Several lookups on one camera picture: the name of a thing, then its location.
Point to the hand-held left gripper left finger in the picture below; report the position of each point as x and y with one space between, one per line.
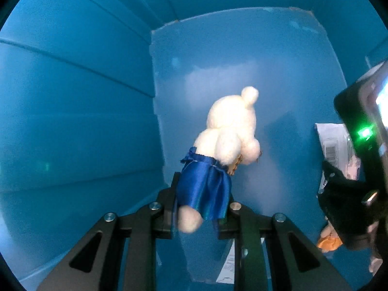
168 215

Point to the small white bear blue ribbon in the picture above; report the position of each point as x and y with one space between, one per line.
230 127

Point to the blue plastic crate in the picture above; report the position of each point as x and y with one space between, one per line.
91 97

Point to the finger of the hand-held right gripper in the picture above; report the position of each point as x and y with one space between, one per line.
342 209

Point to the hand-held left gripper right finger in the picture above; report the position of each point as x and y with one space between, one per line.
225 227

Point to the pale teal tissue packet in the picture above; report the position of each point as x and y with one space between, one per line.
330 139

